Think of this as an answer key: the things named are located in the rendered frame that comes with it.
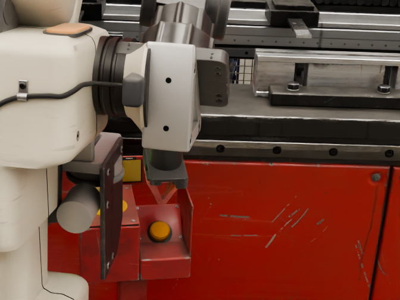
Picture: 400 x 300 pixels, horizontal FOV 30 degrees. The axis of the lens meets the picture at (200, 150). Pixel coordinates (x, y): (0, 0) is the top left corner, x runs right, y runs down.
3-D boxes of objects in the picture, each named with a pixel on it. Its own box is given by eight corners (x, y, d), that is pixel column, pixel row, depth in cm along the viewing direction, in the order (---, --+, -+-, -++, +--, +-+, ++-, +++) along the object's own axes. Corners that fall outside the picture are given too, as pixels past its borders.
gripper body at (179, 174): (178, 150, 135) (181, 116, 131) (187, 186, 127) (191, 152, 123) (143, 151, 134) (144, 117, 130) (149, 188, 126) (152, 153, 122)
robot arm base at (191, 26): (111, 52, 77) (227, 62, 76) (125, -7, 81) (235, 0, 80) (122, 98, 85) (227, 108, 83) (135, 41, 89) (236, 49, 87)
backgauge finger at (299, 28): (277, 42, 168) (278, 20, 166) (264, 15, 191) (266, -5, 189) (330, 44, 168) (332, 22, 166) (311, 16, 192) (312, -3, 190)
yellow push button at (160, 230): (150, 244, 141) (150, 239, 139) (148, 225, 143) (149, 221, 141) (169, 243, 141) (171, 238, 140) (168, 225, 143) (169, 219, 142)
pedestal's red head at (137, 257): (80, 284, 134) (78, 196, 127) (78, 239, 148) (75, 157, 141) (190, 278, 138) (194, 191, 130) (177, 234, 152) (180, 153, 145)
